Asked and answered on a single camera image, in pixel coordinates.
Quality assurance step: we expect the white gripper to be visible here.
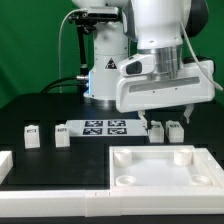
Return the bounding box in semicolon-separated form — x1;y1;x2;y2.
116;59;215;130

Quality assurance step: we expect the white square tabletop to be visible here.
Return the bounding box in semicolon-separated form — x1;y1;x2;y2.
109;145;221;187

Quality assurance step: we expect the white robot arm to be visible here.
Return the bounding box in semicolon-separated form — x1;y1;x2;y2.
72;0;217;118

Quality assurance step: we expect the white U-shaped obstacle fence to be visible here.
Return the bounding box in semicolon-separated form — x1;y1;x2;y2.
0;147;224;218

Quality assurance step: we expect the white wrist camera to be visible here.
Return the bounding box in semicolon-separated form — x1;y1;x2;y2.
118;54;155;77

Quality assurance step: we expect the white fiducial marker base plate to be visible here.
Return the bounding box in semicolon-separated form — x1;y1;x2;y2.
66;119;147;137

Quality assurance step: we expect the black cable bundle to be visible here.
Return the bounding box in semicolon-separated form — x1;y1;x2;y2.
40;76;89;94

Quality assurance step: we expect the black camera on stand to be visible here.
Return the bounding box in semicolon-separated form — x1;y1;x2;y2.
69;6;119;35

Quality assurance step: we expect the white cable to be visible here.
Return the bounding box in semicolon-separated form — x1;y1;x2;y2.
58;9;83;94

